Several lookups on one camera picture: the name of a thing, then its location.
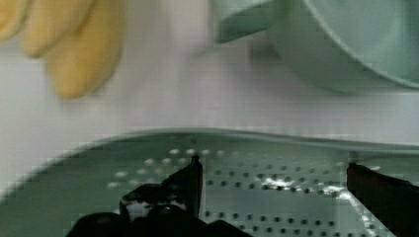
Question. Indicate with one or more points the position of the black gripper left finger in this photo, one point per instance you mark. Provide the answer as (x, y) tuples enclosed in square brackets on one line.
[(183, 188)]

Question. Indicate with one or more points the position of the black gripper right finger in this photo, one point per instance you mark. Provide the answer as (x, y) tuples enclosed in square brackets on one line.
[(394, 202)]

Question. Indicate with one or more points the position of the green oval strainer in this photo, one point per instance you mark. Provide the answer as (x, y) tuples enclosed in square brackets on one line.
[(265, 184)]

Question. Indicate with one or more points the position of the light green cup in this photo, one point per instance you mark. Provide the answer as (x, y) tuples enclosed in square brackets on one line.
[(350, 46)]

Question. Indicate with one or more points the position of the yellow plush banana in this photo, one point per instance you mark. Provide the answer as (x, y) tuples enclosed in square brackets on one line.
[(80, 41)]

